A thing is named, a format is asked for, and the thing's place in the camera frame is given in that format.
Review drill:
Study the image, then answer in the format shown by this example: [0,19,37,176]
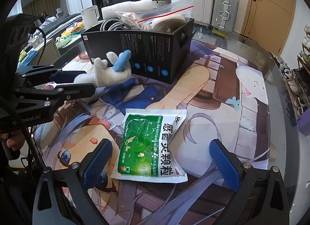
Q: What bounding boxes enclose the green snack bag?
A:
[55,35,73,49]

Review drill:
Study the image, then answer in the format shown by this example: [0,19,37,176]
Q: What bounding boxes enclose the woven laundry basket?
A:
[152,0,171,8]

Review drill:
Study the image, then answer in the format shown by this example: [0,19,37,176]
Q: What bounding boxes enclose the rows of white sneakers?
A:
[283,26,310,119]

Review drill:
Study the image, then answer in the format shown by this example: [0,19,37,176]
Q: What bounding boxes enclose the pile of dark shoes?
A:
[266,50,294,78]

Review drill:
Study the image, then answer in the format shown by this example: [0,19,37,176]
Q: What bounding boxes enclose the brown curtain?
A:
[22,0,63,17]

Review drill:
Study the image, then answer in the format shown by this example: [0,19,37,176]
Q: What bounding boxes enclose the person's left hand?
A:
[0,130,27,151]

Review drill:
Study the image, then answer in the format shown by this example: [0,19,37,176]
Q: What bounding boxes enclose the white cable bundle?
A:
[100,19,129,31]

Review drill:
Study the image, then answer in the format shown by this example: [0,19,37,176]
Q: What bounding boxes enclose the white electric kettle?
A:
[81,5,100,29]

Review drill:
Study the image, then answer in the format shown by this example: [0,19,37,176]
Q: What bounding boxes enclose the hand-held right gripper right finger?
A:
[209,139,291,225]

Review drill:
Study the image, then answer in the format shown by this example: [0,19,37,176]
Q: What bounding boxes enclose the wooden shoe rack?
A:
[282,25,310,121]

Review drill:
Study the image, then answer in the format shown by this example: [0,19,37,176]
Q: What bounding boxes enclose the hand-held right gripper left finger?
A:
[33,138,113,225]

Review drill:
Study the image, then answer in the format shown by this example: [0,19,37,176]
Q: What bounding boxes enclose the black cardboard box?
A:
[81,18,195,85]

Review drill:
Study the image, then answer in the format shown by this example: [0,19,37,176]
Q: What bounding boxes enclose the clear zip bag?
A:
[114,0,195,34]

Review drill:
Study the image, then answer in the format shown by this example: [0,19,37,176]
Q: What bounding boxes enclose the white suitcase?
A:
[192,0,216,25]

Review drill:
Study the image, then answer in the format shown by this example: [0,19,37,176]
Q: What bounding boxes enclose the wooden door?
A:
[241,0,297,54]

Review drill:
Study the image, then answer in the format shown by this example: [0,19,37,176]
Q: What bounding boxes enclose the green medicine packet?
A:
[110,108,189,184]

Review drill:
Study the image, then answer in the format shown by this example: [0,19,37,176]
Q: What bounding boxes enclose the silver suitcase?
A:
[211,0,240,31]

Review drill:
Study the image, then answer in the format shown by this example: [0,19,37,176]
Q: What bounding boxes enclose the printed cartoon desk mat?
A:
[33,27,269,225]

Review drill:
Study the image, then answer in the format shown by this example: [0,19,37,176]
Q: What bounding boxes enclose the yellow snack bag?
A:
[63,27,84,37]

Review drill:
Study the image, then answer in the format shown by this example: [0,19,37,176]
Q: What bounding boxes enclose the black white patterned rug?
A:
[194,25,226,46]

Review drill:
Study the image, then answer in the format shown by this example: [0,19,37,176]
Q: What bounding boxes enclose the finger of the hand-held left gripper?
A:
[15,82,96,114]
[15,64,87,87]

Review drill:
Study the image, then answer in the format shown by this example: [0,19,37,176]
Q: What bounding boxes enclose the bed with dark bedding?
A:
[36,13,83,39]

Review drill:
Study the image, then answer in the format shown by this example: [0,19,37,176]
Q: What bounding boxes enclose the white blue plush toy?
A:
[73,50,132,88]

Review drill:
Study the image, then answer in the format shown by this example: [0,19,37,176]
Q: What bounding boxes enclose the purple box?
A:
[297,112,310,133]

